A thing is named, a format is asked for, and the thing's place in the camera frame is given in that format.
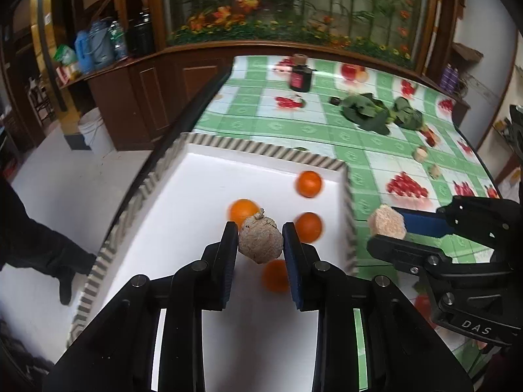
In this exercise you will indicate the green printed tablecloth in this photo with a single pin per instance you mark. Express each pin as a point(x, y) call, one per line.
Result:
point(367, 159)

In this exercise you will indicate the clear plastic bottle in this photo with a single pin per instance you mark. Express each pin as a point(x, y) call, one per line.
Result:
point(117, 41)

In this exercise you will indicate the small dark round fruit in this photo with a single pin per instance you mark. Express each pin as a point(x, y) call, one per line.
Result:
point(335, 101)

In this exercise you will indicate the red date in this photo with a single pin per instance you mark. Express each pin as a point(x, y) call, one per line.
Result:
point(429, 137)

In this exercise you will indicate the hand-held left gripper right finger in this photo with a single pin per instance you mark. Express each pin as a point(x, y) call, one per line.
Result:
point(293, 269)

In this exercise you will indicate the wooden cabinet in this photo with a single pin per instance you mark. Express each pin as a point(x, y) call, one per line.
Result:
point(139, 90)

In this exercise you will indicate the large blue water bottle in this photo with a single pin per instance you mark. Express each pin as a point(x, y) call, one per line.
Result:
point(102, 45)

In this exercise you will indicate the white box with striped rim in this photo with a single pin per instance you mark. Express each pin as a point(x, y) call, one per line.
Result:
point(253, 179)

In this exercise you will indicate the small brown wooden block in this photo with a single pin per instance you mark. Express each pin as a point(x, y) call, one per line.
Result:
point(300, 59)

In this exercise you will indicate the dark bag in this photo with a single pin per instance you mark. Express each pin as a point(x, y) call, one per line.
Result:
point(515, 130)

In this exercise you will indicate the beige chunk with stem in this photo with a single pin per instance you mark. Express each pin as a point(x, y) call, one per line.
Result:
point(260, 239)

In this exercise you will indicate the glass case with artificial plants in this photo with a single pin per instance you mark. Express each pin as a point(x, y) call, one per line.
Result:
point(327, 0)

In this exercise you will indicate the person's dark clothed leg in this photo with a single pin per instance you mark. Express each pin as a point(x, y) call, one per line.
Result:
point(36, 245)

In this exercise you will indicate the tall beige cylinder chunk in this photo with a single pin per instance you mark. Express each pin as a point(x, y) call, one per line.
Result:
point(386, 222)

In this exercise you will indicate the orange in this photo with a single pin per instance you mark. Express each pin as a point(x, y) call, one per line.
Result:
point(309, 226)
point(309, 183)
point(274, 277)
point(241, 212)

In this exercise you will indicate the blue plastic jug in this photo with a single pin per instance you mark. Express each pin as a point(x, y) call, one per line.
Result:
point(85, 53)

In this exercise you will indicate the black jar with red label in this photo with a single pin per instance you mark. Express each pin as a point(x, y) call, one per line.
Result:
point(300, 77)

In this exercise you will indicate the dark pot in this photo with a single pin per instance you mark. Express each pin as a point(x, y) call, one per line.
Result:
point(141, 34)

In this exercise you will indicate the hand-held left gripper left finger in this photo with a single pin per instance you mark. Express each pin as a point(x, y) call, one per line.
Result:
point(229, 269)

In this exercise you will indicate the purple spray can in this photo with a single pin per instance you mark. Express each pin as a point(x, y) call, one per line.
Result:
point(446, 77)
point(453, 79)

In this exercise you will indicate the white bucket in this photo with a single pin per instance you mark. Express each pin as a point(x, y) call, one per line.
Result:
point(96, 130)

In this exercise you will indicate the bok choy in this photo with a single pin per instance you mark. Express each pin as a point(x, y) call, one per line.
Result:
point(365, 112)
point(406, 114)

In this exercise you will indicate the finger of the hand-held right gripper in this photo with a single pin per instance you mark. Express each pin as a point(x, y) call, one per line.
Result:
point(400, 253)
point(425, 222)

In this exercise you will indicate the green packet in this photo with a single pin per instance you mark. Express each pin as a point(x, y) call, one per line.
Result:
point(65, 55)

